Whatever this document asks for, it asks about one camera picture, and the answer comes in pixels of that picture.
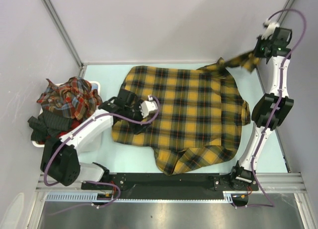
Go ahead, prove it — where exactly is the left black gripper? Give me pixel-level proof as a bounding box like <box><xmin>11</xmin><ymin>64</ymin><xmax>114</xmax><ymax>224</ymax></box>
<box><xmin>124</xmin><ymin>99</ymin><xmax>152</xmax><ymax>134</ymax></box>

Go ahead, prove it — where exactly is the yellow plaid shirt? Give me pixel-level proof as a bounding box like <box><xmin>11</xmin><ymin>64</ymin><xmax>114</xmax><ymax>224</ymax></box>
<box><xmin>111</xmin><ymin>51</ymin><xmax>260</xmax><ymax>175</ymax></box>

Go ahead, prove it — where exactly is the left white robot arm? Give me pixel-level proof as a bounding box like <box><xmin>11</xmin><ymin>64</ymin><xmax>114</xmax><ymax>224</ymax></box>
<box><xmin>40</xmin><ymin>89</ymin><xmax>158</xmax><ymax>189</ymax></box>

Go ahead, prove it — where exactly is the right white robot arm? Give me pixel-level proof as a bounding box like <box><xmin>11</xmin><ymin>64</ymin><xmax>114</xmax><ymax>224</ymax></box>
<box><xmin>229</xmin><ymin>24</ymin><xmax>294</xmax><ymax>190</ymax></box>

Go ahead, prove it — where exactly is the white laundry basket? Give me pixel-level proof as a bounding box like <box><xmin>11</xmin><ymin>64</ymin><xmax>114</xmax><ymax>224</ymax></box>
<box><xmin>31</xmin><ymin>81</ymin><xmax>102</xmax><ymax>152</ymax></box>

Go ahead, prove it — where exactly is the red blue plaid shirt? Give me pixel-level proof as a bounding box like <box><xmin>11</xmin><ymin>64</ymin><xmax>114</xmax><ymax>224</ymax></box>
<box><xmin>37</xmin><ymin>77</ymin><xmax>102</xmax><ymax>121</ymax></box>

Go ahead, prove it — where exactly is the red black plaid shirt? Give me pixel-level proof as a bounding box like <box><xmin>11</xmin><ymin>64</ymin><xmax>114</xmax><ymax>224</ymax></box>
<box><xmin>34</xmin><ymin>132</ymin><xmax>67</xmax><ymax>144</ymax></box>

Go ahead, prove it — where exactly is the dark striped shirt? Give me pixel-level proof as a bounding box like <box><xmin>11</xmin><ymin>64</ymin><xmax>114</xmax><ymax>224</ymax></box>
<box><xmin>27</xmin><ymin>111</ymin><xmax>79</xmax><ymax>141</ymax></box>

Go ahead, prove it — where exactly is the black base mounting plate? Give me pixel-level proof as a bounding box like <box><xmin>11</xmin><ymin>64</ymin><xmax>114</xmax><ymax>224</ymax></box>
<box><xmin>81</xmin><ymin>171</ymin><xmax>259</xmax><ymax>205</ymax></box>

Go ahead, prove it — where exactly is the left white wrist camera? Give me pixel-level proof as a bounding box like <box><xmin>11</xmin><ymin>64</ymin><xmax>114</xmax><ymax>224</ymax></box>
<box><xmin>139</xmin><ymin>95</ymin><xmax>160</xmax><ymax>122</ymax></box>

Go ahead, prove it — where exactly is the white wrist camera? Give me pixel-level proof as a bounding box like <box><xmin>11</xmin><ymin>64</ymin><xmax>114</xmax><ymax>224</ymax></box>
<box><xmin>139</xmin><ymin>95</ymin><xmax>160</xmax><ymax>122</ymax></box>
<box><xmin>261</xmin><ymin>19</ymin><xmax>280</xmax><ymax>40</ymax></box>

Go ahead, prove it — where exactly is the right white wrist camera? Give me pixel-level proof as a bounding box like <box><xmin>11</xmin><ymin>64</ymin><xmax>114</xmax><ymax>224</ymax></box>
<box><xmin>261</xmin><ymin>19</ymin><xmax>280</xmax><ymax>40</ymax></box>

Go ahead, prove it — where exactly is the right aluminium frame post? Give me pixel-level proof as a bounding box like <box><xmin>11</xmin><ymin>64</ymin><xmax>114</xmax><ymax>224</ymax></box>
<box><xmin>254</xmin><ymin>0</ymin><xmax>300</xmax><ymax>68</ymax></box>

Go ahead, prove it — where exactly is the aluminium frame post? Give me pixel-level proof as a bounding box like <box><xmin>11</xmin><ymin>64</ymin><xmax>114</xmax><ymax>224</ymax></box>
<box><xmin>254</xmin><ymin>0</ymin><xmax>300</xmax><ymax>68</ymax></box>
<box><xmin>41</xmin><ymin>0</ymin><xmax>83</xmax><ymax>76</ymax></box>

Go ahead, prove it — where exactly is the white slotted cable duct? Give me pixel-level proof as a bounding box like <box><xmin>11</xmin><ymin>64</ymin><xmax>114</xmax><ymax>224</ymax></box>
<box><xmin>44</xmin><ymin>191</ymin><xmax>236</xmax><ymax>204</ymax></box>

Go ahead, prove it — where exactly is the aluminium front rail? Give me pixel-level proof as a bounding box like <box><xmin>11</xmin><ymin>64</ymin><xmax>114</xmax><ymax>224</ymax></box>
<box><xmin>36</xmin><ymin>173</ymin><xmax>307</xmax><ymax>193</ymax></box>

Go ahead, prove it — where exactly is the left aluminium frame post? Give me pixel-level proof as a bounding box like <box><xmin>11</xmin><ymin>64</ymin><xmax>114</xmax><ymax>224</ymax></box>
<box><xmin>41</xmin><ymin>0</ymin><xmax>83</xmax><ymax>76</ymax></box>

